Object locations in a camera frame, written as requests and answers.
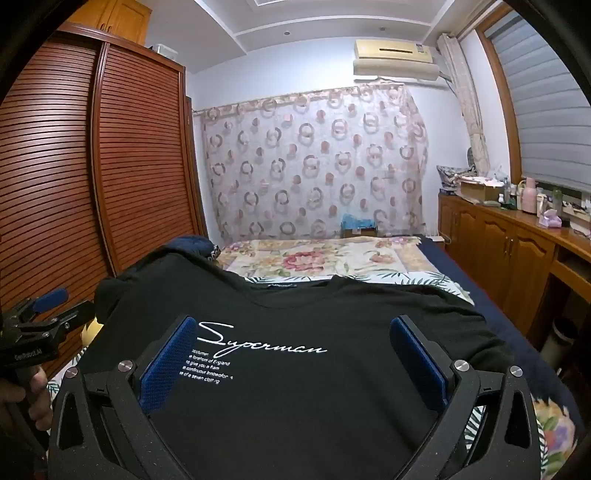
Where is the floral blanket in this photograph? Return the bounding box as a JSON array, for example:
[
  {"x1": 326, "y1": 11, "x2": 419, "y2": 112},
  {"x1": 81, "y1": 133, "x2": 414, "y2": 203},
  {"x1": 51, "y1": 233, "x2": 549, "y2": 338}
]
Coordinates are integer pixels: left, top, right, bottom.
[{"x1": 215, "y1": 235, "x2": 583, "y2": 467}]

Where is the box with blue cloth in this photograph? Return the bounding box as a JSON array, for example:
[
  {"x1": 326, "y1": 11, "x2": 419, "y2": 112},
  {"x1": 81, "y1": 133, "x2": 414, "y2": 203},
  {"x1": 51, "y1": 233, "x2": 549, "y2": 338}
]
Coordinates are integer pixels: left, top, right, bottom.
[{"x1": 341, "y1": 215, "x2": 379, "y2": 239}]

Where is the open cardboard box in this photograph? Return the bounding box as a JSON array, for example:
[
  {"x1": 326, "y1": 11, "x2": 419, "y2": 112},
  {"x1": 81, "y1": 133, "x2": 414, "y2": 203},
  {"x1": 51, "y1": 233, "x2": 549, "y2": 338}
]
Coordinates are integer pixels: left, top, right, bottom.
[{"x1": 457, "y1": 178, "x2": 506, "y2": 204}]

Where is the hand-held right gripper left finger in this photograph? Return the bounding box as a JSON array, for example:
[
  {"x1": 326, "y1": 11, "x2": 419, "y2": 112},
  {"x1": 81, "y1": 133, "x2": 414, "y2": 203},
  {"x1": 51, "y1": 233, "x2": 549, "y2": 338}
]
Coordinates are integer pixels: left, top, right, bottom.
[{"x1": 48, "y1": 315, "x2": 218, "y2": 480}]

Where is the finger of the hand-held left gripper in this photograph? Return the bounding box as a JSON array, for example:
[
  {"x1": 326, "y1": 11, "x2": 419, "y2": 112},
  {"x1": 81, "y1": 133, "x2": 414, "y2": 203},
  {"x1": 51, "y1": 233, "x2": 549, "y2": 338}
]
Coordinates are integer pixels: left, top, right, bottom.
[
  {"x1": 9, "y1": 288, "x2": 70, "y2": 324},
  {"x1": 28, "y1": 300, "x2": 95, "y2": 335}
]

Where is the beige air conditioner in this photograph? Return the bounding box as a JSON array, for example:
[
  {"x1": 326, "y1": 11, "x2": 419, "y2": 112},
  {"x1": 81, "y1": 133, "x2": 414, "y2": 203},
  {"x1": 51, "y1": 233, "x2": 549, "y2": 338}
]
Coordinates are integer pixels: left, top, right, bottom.
[{"x1": 353, "y1": 39, "x2": 451, "y2": 84}]

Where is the pink thermos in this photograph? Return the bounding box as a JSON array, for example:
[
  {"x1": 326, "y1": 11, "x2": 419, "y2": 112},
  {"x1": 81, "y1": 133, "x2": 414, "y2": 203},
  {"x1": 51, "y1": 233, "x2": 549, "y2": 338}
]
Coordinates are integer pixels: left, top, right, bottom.
[{"x1": 522, "y1": 176, "x2": 540, "y2": 214}]

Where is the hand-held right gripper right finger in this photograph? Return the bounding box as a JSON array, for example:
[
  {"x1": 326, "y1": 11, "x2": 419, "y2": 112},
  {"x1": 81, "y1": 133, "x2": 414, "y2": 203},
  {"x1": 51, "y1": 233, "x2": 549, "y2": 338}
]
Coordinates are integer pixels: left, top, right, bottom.
[{"x1": 383, "y1": 315, "x2": 542, "y2": 480}]

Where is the wooden overhead cabinet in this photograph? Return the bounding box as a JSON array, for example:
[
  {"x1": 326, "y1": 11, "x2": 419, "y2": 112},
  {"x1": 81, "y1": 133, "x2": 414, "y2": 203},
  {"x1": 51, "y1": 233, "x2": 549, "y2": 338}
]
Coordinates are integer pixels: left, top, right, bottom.
[{"x1": 65, "y1": 0, "x2": 153, "y2": 46}]

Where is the navy folded garment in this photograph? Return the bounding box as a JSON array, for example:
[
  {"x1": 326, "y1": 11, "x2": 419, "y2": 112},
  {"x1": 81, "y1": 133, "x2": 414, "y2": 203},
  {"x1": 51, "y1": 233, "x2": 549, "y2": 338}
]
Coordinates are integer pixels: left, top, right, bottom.
[{"x1": 164, "y1": 235, "x2": 222, "y2": 261}]

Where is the fern-print sheet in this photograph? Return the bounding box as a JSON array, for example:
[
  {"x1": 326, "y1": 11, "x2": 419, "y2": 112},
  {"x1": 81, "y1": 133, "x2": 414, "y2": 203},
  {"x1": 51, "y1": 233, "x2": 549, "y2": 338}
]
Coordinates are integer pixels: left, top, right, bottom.
[{"x1": 242, "y1": 271, "x2": 490, "y2": 464}]

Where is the navy bed sheet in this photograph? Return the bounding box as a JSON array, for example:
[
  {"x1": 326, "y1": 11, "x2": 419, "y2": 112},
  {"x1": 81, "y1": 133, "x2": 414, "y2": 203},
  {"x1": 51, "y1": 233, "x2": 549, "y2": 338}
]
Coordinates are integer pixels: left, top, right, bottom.
[{"x1": 418, "y1": 235, "x2": 583, "y2": 430}]

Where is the circle-patterned sheer curtain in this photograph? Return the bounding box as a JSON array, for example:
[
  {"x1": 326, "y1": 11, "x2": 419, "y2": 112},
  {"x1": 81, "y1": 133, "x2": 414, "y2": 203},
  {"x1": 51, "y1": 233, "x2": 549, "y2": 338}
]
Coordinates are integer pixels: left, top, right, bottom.
[{"x1": 191, "y1": 83, "x2": 430, "y2": 245}]

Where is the black printed t-shirt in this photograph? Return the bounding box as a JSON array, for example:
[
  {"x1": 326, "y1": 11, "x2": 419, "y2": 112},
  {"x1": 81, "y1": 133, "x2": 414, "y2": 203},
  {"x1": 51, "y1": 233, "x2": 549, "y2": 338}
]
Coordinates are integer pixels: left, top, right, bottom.
[{"x1": 76, "y1": 251, "x2": 515, "y2": 480}]

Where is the grey window blind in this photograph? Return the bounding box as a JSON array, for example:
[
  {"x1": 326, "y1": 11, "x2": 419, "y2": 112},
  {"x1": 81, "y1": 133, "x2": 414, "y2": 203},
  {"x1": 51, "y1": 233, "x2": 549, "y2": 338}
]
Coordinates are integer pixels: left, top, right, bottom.
[{"x1": 487, "y1": 14, "x2": 591, "y2": 195}]

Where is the yellow garment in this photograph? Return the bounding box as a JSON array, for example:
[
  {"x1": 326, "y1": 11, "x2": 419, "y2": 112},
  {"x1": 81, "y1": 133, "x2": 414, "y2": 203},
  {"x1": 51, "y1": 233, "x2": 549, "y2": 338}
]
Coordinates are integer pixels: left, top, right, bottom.
[{"x1": 81, "y1": 316, "x2": 105, "y2": 344}]

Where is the beige window curtain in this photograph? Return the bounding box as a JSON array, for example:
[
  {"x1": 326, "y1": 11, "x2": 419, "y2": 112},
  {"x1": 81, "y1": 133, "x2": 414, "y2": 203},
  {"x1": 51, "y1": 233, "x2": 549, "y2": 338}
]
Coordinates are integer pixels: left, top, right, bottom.
[{"x1": 436, "y1": 32, "x2": 490, "y2": 174}]

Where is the white cylindrical bin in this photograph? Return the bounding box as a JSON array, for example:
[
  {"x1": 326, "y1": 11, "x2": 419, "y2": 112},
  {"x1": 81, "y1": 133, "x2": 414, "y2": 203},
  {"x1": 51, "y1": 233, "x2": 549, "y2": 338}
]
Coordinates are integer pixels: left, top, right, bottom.
[{"x1": 540, "y1": 318, "x2": 578, "y2": 365}]

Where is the wooden sideboard cabinet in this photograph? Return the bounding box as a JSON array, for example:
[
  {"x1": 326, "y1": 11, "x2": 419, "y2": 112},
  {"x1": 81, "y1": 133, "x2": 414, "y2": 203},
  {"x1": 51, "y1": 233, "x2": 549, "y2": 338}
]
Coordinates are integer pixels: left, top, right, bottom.
[{"x1": 436, "y1": 191, "x2": 591, "y2": 370}]

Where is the wooden louvered wardrobe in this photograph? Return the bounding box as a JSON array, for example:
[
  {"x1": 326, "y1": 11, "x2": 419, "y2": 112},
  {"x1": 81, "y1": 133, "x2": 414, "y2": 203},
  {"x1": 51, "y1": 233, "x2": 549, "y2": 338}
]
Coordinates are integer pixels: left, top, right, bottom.
[{"x1": 0, "y1": 23, "x2": 208, "y2": 384}]

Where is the person's left hand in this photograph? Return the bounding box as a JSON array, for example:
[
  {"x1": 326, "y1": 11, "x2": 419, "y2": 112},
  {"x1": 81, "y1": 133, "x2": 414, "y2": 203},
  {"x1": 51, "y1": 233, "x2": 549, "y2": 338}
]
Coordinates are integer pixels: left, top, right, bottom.
[{"x1": 0, "y1": 364, "x2": 52, "y2": 435}]

